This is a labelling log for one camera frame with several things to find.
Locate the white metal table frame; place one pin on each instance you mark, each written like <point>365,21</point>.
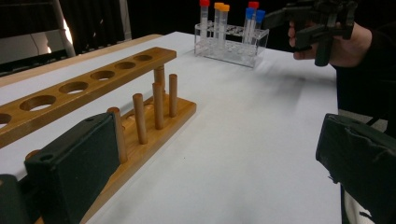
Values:
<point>63,34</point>

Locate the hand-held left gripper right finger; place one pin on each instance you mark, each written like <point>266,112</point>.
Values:
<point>364,158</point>

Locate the clear acrylic test tube rack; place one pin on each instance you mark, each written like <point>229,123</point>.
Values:
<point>230,51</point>

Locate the white table mat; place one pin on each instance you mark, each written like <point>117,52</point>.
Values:
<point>243,133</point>

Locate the orange cap test tube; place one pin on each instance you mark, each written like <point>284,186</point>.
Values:
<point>218,15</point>
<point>223,21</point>

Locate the wooden test tube rack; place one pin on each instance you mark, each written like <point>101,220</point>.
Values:
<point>77,93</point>

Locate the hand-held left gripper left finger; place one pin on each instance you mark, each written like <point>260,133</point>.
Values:
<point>74,161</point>

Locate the blue cap test tube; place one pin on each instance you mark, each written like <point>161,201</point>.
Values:
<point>260,15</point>
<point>249,21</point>

